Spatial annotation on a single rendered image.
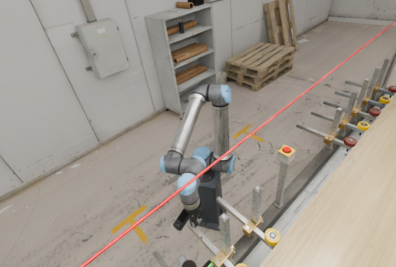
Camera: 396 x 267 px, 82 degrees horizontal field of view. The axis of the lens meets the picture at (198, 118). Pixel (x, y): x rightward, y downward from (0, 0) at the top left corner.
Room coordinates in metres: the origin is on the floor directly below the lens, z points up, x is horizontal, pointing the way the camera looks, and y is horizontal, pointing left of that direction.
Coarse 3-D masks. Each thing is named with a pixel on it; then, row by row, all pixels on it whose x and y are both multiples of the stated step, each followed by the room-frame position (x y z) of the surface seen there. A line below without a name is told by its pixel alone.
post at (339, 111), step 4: (340, 108) 1.33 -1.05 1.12; (336, 112) 1.33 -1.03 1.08; (340, 112) 1.32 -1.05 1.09; (336, 116) 1.33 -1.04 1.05; (340, 116) 1.31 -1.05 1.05; (336, 120) 1.32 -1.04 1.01; (332, 124) 1.34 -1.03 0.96; (336, 124) 1.32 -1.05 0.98; (332, 128) 1.33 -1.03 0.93; (336, 128) 1.32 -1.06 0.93; (332, 132) 1.33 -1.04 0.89; (332, 144) 1.33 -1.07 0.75; (328, 148) 1.32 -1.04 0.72
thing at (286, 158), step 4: (284, 144) 0.94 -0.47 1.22; (280, 148) 0.91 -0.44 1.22; (280, 152) 0.88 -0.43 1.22; (284, 152) 0.88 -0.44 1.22; (288, 152) 0.87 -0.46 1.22; (292, 152) 0.87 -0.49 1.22; (280, 156) 0.88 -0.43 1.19; (284, 156) 0.86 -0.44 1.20; (288, 156) 0.85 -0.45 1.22; (292, 156) 0.87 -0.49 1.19; (280, 160) 0.88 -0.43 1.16; (284, 160) 0.86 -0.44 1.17; (288, 160) 0.84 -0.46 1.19
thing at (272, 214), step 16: (368, 112) 1.80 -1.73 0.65; (336, 144) 1.37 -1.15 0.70; (320, 160) 1.23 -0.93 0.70; (304, 176) 1.09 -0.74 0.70; (288, 192) 0.98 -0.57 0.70; (272, 208) 0.88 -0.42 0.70; (272, 224) 0.78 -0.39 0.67; (240, 240) 0.69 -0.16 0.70; (256, 240) 0.68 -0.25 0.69; (240, 256) 0.60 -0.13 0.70
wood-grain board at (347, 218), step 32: (384, 128) 1.28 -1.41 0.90; (352, 160) 1.02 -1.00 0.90; (384, 160) 0.98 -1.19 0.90; (320, 192) 0.81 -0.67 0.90; (352, 192) 0.78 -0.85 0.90; (384, 192) 0.76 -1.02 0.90; (320, 224) 0.63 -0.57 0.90; (352, 224) 0.60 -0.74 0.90; (384, 224) 0.58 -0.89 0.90; (288, 256) 0.49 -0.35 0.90; (320, 256) 0.47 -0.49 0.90; (352, 256) 0.45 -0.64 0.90; (384, 256) 0.43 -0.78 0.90
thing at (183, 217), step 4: (184, 212) 0.66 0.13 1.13; (188, 212) 0.66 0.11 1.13; (192, 212) 0.66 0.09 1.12; (180, 216) 0.65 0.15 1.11; (184, 216) 0.64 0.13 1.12; (188, 216) 0.64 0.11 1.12; (176, 220) 0.64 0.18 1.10; (180, 220) 0.63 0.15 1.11; (184, 220) 0.63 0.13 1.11; (176, 224) 0.62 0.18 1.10; (180, 224) 0.62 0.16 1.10; (184, 224) 0.62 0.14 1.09; (176, 228) 0.61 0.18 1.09; (180, 228) 0.60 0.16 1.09
